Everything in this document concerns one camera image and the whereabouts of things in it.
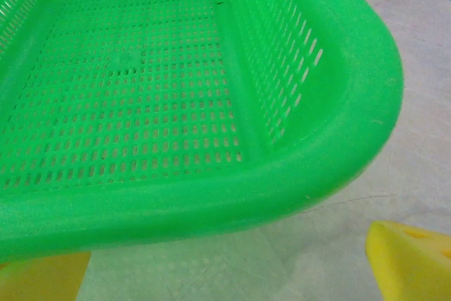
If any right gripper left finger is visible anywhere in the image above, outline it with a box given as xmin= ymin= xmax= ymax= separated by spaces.
xmin=0 ymin=250 xmax=93 ymax=301

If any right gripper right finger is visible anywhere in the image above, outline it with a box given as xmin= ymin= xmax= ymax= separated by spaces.
xmin=365 ymin=219 xmax=451 ymax=301

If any green plastic basket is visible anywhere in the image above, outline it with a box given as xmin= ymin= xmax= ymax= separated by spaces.
xmin=0 ymin=0 xmax=404 ymax=263

